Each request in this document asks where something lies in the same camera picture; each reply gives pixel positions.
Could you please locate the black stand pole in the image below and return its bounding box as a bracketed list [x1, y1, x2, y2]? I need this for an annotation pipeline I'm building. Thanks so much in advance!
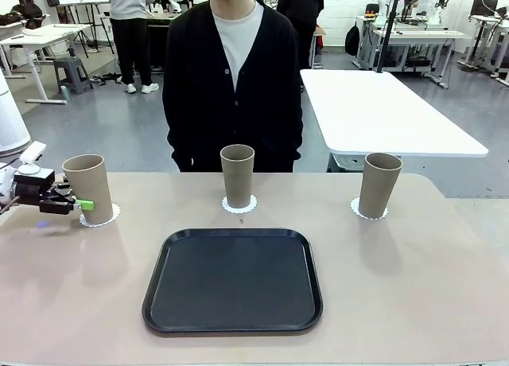
[375, 0, 403, 74]

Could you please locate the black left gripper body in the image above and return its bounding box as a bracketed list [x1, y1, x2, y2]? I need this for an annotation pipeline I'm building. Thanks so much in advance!
[14, 169, 56, 204]

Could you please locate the person's left forearm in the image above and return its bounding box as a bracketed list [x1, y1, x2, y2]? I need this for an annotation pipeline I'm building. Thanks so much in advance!
[274, 103, 305, 163]

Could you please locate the person in grey sweater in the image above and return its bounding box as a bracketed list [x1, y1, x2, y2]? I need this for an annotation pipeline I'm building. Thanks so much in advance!
[101, 0, 160, 95]

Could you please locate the black backpack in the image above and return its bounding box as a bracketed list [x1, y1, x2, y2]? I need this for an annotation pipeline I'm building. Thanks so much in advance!
[344, 22, 361, 57]

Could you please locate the white height-adjustable desk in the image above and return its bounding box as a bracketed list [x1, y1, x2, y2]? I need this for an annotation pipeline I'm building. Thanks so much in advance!
[459, 14, 509, 80]

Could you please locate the black bag on desk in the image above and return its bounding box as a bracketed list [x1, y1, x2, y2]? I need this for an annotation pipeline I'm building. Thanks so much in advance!
[0, 2, 45, 27]

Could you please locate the grey plastic stool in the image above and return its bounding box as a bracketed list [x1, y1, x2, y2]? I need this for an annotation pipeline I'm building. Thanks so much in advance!
[52, 56, 95, 95]

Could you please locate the large white table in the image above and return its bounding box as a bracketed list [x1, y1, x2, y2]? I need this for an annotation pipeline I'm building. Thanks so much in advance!
[300, 68, 489, 173]

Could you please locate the standing person in black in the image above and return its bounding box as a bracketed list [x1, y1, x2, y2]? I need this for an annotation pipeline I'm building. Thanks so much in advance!
[276, 0, 325, 71]

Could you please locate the white scalloped paper coaster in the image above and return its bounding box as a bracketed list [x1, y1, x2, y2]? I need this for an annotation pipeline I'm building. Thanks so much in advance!
[79, 202, 122, 228]
[221, 194, 258, 215]
[349, 197, 389, 221]

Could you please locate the tall beige plastic cup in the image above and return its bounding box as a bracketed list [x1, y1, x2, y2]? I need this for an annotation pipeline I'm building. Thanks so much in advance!
[358, 152, 403, 219]
[220, 144, 255, 208]
[62, 154, 115, 220]

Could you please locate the black rectangular serving tray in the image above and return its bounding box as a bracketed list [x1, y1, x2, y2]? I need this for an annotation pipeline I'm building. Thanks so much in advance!
[141, 228, 324, 336]

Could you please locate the black monitor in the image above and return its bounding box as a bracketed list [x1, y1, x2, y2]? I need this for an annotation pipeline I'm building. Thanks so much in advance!
[470, 0, 499, 18]

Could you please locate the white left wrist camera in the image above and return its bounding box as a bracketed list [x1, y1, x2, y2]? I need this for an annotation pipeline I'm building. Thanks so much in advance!
[19, 141, 47, 174]

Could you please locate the long white lab desk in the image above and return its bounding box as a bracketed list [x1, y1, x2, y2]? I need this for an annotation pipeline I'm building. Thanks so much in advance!
[372, 28, 472, 90]

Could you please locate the person's right forearm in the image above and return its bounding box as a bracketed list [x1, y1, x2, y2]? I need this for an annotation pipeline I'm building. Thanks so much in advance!
[163, 103, 195, 171]

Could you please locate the white desk with slatted top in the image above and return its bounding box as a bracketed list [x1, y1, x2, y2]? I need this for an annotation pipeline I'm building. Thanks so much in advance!
[0, 22, 93, 104]

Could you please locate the person in black cardigan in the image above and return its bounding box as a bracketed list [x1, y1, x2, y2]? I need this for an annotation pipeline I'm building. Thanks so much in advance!
[161, 0, 305, 173]

